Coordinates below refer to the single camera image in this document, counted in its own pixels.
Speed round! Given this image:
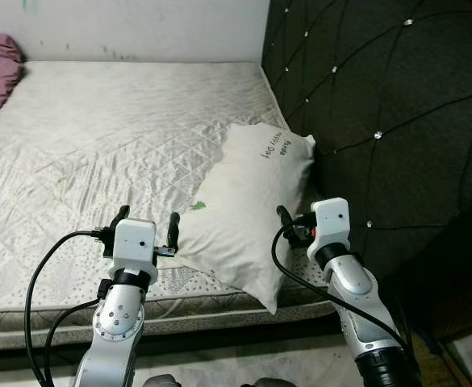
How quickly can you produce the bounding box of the white pillow with green tree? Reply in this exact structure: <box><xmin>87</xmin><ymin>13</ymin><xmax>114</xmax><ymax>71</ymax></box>
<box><xmin>175</xmin><ymin>123</ymin><xmax>317</xmax><ymax>315</ymax></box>

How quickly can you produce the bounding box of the white quilted mattress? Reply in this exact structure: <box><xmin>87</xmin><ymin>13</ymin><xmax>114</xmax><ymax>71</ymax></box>
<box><xmin>0</xmin><ymin>60</ymin><xmax>341</xmax><ymax>352</ymax></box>

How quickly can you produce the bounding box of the silver left robot leg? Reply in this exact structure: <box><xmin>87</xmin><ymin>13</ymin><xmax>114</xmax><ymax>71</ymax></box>
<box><xmin>135</xmin><ymin>373</ymin><xmax>184</xmax><ymax>387</ymax></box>

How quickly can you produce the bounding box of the silver robot leg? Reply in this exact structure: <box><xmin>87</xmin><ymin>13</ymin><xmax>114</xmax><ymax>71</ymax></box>
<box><xmin>240</xmin><ymin>377</ymin><xmax>297</xmax><ymax>387</ymax></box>
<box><xmin>135</xmin><ymin>373</ymin><xmax>184</xmax><ymax>387</ymax></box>

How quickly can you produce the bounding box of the black tufted headboard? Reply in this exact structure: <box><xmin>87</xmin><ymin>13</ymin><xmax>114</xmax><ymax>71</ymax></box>
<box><xmin>260</xmin><ymin>0</ymin><xmax>472</xmax><ymax>339</ymax></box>

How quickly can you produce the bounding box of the silver right robot leg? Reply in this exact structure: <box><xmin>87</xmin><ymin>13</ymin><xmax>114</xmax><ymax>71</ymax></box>
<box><xmin>240</xmin><ymin>377</ymin><xmax>297</xmax><ymax>387</ymax></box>

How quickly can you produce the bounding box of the brown woven mat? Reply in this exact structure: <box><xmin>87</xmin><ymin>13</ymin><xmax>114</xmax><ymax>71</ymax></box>
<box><xmin>413</xmin><ymin>335</ymin><xmax>454</xmax><ymax>387</ymax></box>

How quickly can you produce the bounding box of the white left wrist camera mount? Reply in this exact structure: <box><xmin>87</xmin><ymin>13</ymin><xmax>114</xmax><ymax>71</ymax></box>
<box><xmin>111</xmin><ymin>218</ymin><xmax>158</xmax><ymax>285</ymax></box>

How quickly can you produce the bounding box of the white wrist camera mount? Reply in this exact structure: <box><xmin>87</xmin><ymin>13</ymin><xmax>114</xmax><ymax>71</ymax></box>
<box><xmin>111</xmin><ymin>218</ymin><xmax>158</xmax><ymax>285</ymax></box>
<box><xmin>307</xmin><ymin>198</ymin><xmax>351</xmax><ymax>263</ymax></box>

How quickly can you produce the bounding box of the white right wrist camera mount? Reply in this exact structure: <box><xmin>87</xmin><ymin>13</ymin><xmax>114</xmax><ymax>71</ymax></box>
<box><xmin>307</xmin><ymin>198</ymin><xmax>351</xmax><ymax>263</ymax></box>

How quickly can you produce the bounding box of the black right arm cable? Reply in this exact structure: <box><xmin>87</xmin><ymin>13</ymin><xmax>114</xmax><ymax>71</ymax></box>
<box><xmin>270</xmin><ymin>224</ymin><xmax>406</xmax><ymax>347</ymax></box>

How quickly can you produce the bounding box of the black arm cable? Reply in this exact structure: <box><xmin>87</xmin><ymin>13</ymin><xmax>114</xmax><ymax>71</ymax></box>
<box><xmin>270</xmin><ymin>224</ymin><xmax>406</xmax><ymax>347</ymax></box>
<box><xmin>24</xmin><ymin>230</ymin><xmax>111</xmax><ymax>387</ymax></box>

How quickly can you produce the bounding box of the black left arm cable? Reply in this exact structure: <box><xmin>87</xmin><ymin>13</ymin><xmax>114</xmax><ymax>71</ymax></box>
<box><xmin>24</xmin><ymin>230</ymin><xmax>111</xmax><ymax>387</ymax></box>

